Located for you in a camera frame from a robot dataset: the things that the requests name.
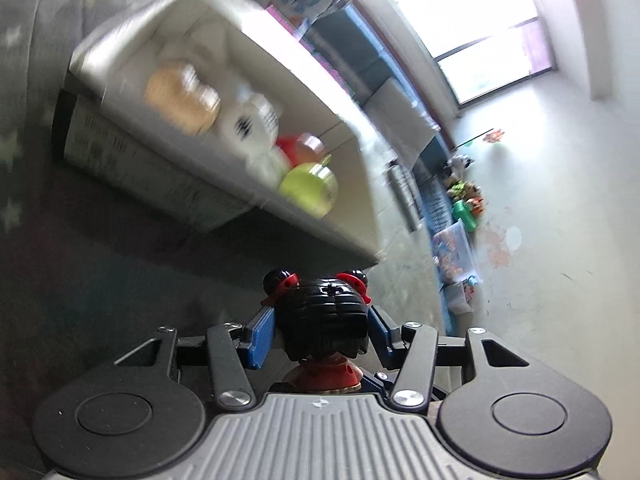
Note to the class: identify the grey sofa cushion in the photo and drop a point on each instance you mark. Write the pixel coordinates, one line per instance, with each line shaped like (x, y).
(403, 121)

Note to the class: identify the white knitted rabbit toy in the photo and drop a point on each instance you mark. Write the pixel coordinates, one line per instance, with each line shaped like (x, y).
(247, 125)

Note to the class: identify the black-haired red doll figure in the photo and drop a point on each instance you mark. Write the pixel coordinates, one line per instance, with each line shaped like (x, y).
(323, 326)

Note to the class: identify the white cardboard sorting box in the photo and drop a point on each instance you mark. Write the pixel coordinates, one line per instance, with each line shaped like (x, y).
(102, 125)

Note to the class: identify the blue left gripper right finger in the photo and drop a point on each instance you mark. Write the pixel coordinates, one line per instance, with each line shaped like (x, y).
(384, 334)

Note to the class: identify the blue sofa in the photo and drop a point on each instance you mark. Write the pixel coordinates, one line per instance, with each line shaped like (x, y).
(355, 51)

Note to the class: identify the clear plastic storage bin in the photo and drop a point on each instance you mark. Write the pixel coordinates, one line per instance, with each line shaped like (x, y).
(454, 254)

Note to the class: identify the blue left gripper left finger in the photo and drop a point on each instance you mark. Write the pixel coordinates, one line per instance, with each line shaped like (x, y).
(261, 330)

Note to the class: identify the beige peanut plush toy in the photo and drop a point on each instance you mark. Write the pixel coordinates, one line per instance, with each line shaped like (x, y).
(178, 95)

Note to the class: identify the yellow-green round toy figure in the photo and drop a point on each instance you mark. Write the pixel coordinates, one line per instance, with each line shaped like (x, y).
(311, 186)

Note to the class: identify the pile of small toys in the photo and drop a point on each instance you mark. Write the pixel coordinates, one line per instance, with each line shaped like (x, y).
(459, 188)

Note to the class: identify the grey remote control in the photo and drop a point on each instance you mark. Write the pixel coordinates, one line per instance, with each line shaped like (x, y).
(399, 180)

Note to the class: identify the red round toy figure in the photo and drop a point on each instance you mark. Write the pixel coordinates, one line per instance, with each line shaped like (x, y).
(305, 148)

